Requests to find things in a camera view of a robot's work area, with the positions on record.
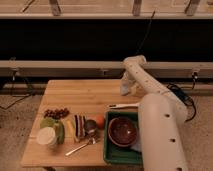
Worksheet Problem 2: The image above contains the light blue towel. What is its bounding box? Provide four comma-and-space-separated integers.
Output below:
120, 80, 130, 96

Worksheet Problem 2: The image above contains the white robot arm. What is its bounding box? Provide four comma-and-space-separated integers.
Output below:
120, 55, 189, 171

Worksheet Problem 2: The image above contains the orange fruit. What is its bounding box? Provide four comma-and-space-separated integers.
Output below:
95, 115, 105, 129

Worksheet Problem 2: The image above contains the striped layered cake slice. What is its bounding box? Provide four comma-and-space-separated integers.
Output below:
74, 115, 86, 142

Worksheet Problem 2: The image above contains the dark red bowl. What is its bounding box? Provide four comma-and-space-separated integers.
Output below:
108, 117, 138, 147

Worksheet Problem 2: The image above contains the yellow toy banana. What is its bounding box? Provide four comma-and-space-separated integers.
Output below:
67, 120, 74, 137

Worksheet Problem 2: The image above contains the bunch of dark grapes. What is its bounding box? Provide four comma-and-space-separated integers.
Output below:
44, 108, 69, 120

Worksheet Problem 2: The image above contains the metal spoon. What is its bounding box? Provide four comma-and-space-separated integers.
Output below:
65, 138, 96, 156

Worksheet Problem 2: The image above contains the green toy vegetable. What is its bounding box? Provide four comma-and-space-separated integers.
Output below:
55, 122, 65, 144

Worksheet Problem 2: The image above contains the light blue sponge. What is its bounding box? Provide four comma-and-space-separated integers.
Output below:
131, 142, 142, 153

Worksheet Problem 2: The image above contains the green plastic tray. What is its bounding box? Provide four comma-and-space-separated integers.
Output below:
103, 111, 143, 165

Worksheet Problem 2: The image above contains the green apple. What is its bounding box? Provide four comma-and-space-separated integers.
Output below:
40, 117, 55, 128

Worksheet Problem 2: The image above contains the white handled kitchen tool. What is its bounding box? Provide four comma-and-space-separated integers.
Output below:
108, 103, 139, 109

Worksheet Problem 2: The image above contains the black hanging cable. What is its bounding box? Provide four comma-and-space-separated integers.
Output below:
134, 9, 157, 58

